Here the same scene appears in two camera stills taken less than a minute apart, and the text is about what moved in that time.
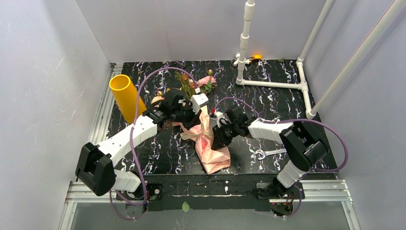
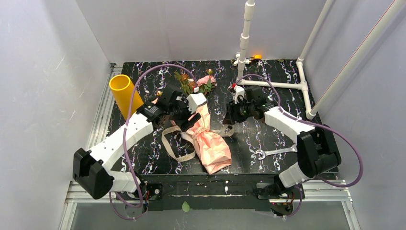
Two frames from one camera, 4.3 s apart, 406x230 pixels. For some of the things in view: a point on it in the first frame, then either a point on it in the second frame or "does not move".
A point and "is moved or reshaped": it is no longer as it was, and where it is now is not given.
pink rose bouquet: (205, 84) does not move
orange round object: (257, 56) does not move
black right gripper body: (220, 134) → (233, 112)
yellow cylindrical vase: (126, 96) does not move
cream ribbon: (208, 132) is moved or reshaped
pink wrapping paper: (213, 160) does not move
